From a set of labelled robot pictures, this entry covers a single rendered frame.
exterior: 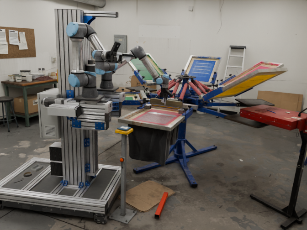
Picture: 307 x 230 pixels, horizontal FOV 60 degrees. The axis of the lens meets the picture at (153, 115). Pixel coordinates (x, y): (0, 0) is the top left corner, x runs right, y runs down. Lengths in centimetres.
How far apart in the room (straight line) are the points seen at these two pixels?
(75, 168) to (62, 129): 44
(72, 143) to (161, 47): 511
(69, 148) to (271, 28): 549
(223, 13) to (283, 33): 147
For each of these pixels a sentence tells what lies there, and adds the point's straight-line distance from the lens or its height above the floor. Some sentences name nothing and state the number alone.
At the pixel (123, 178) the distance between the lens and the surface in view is 277.
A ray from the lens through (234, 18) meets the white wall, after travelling 714.
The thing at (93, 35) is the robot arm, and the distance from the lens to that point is 245.
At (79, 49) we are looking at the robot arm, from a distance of 240.
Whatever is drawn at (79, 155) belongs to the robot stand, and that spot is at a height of 59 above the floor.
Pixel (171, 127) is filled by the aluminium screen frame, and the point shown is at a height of 99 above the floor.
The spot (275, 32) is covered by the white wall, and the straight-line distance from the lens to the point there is 707.
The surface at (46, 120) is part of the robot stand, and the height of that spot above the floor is 96.
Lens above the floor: 178
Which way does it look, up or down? 15 degrees down
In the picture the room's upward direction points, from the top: 3 degrees clockwise
